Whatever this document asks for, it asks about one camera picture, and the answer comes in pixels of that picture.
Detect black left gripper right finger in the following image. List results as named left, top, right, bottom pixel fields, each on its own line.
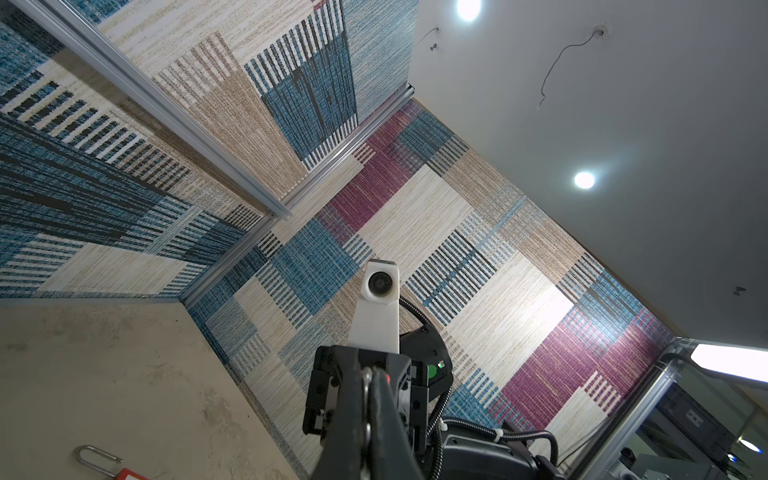
left=367, top=369, right=424, bottom=480

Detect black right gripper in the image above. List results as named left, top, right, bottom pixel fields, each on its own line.
left=302, top=345, right=455, bottom=457

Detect red padlock on right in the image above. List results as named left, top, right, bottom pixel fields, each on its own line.
left=74, top=444, right=148, bottom=480

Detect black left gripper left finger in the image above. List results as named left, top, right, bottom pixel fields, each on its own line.
left=312, top=346, right=366, bottom=479

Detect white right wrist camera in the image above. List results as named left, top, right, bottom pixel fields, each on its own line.
left=347, top=259, right=400, bottom=354

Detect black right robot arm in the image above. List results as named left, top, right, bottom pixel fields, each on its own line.
left=303, top=326, right=563, bottom=479

